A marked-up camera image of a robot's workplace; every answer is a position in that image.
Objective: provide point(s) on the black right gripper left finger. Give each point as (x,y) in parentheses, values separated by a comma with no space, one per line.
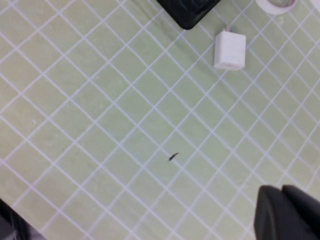
(275,220)

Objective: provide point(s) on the white tape roll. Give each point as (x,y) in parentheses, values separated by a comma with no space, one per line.
(270,8)

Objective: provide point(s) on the white charger plug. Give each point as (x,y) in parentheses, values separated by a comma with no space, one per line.
(230,50)

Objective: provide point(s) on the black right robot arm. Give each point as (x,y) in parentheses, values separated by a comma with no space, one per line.
(20,225)

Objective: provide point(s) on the black plastic drip tray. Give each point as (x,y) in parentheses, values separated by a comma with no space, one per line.
(187,15)

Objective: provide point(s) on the small black speck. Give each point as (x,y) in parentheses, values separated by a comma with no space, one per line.
(172,157)

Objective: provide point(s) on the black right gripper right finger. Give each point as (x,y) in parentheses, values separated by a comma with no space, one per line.
(310,210)

